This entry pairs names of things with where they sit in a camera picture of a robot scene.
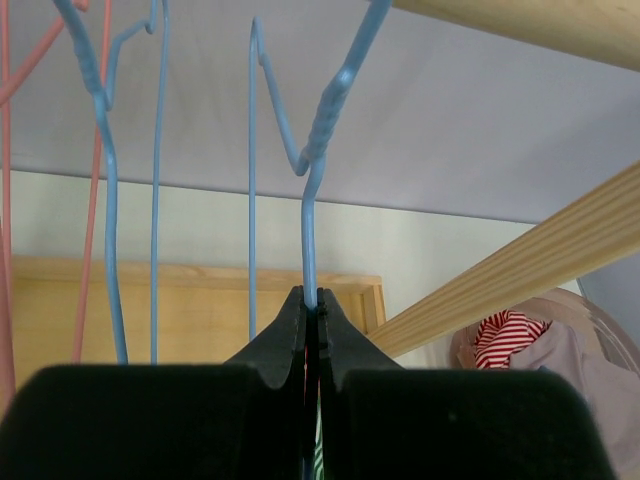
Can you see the blue hanger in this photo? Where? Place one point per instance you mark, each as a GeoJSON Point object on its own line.
{"type": "Point", "coordinates": [102, 87]}
{"type": "Point", "coordinates": [309, 161]}

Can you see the red white striped tank top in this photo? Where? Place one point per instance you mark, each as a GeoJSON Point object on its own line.
{"type": "Point", "coordinates": [504, 334]}

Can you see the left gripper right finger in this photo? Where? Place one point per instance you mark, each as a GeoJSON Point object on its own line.
{"type": "Point", "coordinates": [342, 347]}

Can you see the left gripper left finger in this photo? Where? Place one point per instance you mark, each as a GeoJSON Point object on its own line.
{"type": "Point", "coordinates": [277, 354]}

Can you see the green white striped tank top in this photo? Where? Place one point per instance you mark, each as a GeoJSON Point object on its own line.
{"type": "Point", "coordinates": [318, 457]}

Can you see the mauve tank top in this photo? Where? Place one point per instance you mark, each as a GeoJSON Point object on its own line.
{"type": "Point", "coordinates": [611, 392]}

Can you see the wooden clothes rack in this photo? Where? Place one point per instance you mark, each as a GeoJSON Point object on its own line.
{"type": "Point", "coordinates": [597, 229]}

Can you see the pink hanger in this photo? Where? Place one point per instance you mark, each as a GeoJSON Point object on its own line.
{"type": "Point", "coordinates": [9, 85]}
{"type": "Point", "coordinates": [81, 309]}

